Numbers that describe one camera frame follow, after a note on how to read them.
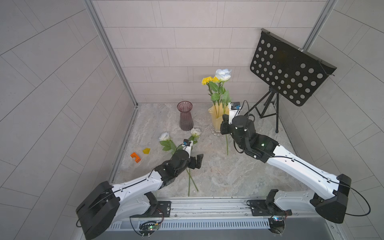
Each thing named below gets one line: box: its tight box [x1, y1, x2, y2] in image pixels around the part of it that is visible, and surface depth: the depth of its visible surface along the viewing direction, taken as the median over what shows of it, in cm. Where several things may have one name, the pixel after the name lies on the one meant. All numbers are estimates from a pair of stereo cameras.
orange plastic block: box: [130, 152, 141, 164], surface depth 88 cm
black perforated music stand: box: [244, 28, 338, 134], surface depth 76 cm
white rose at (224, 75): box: [215, 69, 232, 156], surface depth 63 cm
